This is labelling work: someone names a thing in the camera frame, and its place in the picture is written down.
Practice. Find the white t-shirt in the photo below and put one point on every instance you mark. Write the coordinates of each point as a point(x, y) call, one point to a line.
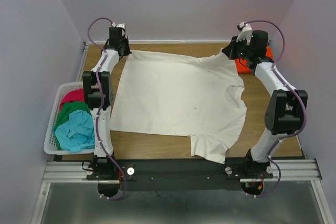
point(177, 95)

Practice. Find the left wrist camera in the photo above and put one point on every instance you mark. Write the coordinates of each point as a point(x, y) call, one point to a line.
point(122, 26)

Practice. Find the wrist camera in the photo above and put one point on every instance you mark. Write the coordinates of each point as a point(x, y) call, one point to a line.
point(245, 31)
point(122, 26)

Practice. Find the aluminium frame rail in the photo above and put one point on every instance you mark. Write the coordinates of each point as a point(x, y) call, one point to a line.
point(293, 195)

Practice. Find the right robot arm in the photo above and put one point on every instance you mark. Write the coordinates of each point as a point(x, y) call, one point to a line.
point(285, 115)

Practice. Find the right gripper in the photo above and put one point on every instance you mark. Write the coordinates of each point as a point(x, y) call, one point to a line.
point(229, 50)

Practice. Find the light blue t-shirt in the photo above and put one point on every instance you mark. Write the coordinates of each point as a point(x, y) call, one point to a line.
point(77, 133)

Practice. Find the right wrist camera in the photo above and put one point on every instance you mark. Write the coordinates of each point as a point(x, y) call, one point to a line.
point(245, 31)

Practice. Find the orange folded t-shirt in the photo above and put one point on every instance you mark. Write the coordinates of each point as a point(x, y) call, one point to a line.
point(241, 64)

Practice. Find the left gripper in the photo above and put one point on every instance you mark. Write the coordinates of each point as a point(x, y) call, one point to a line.
point(126, 52)

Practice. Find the green t-shirt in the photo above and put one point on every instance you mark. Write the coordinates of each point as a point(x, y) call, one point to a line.
point(68, 108)

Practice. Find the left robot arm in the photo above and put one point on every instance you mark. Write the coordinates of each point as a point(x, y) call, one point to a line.
point(98, 95)

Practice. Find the magenta t-shirt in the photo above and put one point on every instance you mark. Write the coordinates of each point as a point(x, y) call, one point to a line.
point(73, 96)

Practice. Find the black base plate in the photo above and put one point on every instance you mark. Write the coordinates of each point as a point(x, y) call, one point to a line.
point(176, 174)

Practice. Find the white laundry basket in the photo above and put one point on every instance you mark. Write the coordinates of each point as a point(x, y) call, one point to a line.
point(51, 145)

